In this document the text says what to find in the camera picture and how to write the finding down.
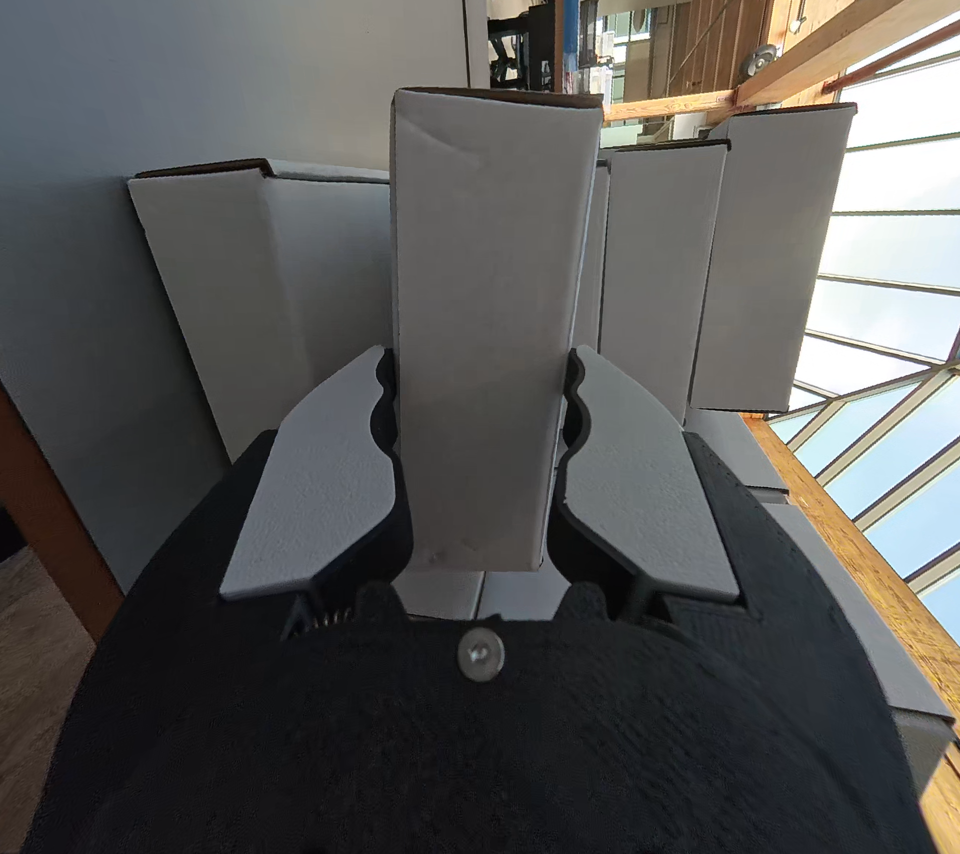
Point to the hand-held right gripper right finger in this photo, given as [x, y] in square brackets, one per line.
[637, 494]

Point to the round ceiling fixture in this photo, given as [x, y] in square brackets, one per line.
[761, 60]

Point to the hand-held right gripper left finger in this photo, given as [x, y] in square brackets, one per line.
[315, 486]

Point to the white cardboard box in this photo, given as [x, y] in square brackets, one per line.
[487, 269]

